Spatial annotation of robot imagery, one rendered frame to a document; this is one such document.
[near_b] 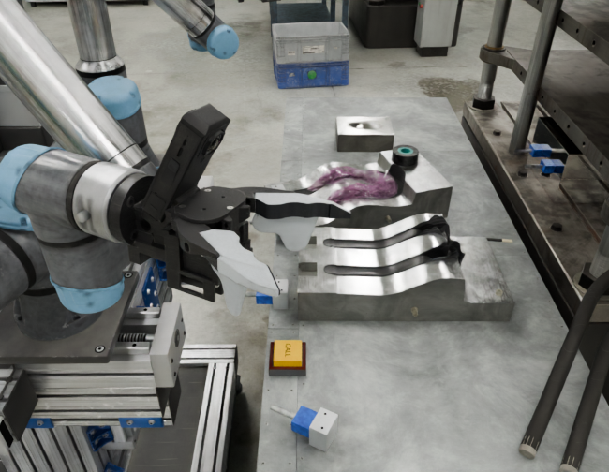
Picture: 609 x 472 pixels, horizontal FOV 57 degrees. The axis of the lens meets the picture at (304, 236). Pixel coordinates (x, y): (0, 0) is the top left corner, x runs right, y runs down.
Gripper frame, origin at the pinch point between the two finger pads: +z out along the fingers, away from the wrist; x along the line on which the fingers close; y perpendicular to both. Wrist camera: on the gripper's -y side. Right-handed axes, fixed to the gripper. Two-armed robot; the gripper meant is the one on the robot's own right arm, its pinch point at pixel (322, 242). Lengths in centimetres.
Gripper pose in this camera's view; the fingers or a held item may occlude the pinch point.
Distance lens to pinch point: 46.7
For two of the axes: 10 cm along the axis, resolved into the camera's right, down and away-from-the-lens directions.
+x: -4.2, 4.2, -8.0
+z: 9.0, 2.5, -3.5
